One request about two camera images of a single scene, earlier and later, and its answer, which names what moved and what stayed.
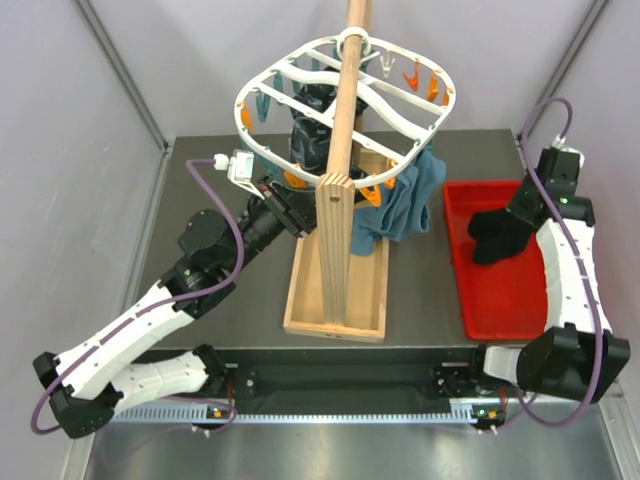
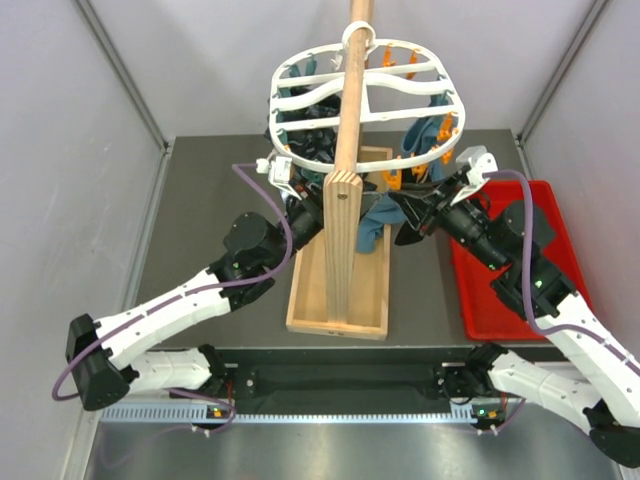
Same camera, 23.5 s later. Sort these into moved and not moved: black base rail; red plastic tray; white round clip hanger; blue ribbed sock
Moved: white round clip hanger; blue ribbed sock
Not moved: black base rail; red plastic tray
